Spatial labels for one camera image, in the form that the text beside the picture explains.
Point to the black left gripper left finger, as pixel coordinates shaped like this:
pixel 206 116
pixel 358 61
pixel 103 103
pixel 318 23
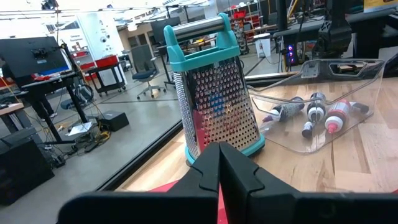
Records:
pixel 155 205

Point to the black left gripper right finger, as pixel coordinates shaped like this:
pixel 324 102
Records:
pixel 280 205

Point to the purple food colouring bottle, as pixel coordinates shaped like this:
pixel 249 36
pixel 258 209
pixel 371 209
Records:
pixel 287 109

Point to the black food colouring bottle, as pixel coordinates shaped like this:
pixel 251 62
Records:
pixel 316 107

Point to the red food colouring bottle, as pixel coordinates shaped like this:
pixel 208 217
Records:
pixel 337 116

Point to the pink plastic bin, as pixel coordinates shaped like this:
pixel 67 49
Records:
pixel 164 186

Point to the small black box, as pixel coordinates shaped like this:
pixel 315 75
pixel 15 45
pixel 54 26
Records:
pixel 115 120

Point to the teal steel box grater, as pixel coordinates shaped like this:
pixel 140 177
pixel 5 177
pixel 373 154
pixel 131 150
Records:
pixel 217 102

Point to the blue office chair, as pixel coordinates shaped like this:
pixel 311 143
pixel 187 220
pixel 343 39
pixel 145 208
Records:
pixel 143 73

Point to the large black case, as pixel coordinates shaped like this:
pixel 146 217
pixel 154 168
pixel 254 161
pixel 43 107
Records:
pixel 21 168

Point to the black cart with red bin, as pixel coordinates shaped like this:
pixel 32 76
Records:
pixel 107 74

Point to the clear plastic bin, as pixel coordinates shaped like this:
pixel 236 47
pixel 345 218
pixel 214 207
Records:
pixel 357 87

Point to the person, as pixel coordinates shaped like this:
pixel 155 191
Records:
pixel 43 105

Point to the black computer tower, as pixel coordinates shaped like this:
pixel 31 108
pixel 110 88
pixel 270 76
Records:
pixel 291 54

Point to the white waste bin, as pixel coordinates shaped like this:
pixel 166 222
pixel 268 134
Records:
pixel 262 45

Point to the white cabinet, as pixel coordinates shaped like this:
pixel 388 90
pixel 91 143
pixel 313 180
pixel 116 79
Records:
pixel 99 37

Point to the black monitor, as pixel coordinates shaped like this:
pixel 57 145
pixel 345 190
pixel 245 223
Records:
pixel 31 57

